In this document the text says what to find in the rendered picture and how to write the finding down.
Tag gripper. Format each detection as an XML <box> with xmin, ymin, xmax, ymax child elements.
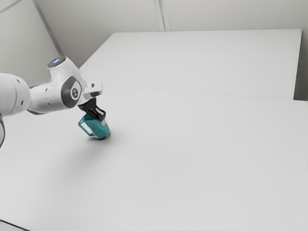
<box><xmin>77</xmin><ymin>96</ymin><xmax>107</xmax><ymax>122</ymax></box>

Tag teal faceted mug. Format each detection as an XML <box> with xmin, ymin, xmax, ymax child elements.
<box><xmin>77</xmin><ymin>114</ymin><xmax>111</xmax><ymax>140</ymax></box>

